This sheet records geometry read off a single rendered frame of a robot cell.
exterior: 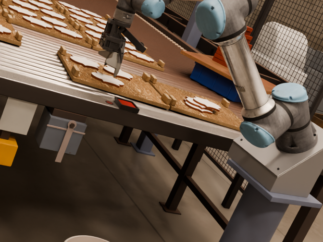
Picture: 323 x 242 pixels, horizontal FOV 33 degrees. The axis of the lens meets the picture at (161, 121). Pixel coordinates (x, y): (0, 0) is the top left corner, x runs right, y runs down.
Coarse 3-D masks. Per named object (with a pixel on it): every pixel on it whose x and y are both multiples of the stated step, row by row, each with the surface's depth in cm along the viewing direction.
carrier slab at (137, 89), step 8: (64, 56) 224; (64, 64) 215; (72, 64) 217; (80, 72) 211; (88, 72) 216; (104, 72) 227; (72, 80) 201; (80, 80) 201; (88, 80) 204; (96, 80) 209; (120, 80) 224; (136, 80) 236; (144, 80) 243; (104, 88) 206; (112, 88) 207; (120, 88) 212; (128, 88) 217; (136, 88) 222; (144, 88) 228; (152, 88) 234; (128, 96) 210; (136, 96) 211; (144, 96) 216; (152, 96) 222; (160, 96) 227; (152, 104) 215; (160, 104) 216; (168, 104) 220
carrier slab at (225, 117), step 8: (160, 88) 240; (168, 88) 247; (176, 88) 254; (176, 96) 239; (184, 96) 246; (192, 96) 253; (200, 96) 260; (176, 104) 225; (184, 104) 231; (216, 104) 257; (184, 112) 222; (192, 112) 223; (200, 112) 229; (216, 112) 241; (224, 112) 248; (232, 112) 255; (208, 120) 227; (216, 120) 228; (224, 120) 234; (232, 120) 240; (240, 120) 247; (232, 128) 232
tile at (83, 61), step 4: (72, 56) 225; (76, 56) 228; (72, 60) 221; (76, 60) 221; (80, 60) 224; (84, 60) 227; (88, 60) 230; (80, 64) 221; (84, 64) 221; (88, 64) 224; (92, 64) 226; (96, 64) 229; (92, 68) 224; (96, 68) 225
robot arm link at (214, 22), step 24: (216, 0) 163; (240, 0) 165; (216, 24) 162; (240, 24) 166; (240, 48) 169; (240, 72) 173; (240, 96) 179; (264, 96) 178; (264, 120) 178; (288, 120) 183; (264, 144) 180
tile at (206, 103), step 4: (196, 100) 234; (200, 100) 237; (204, 100) 240; (208, 100) 244; (200, 104) 233; (204, 104) 234; (208, 104) 236; (212, 104) 240; (208, 108) 233; (212, 108) 235; (216, 108) 236; (220, 108) 239
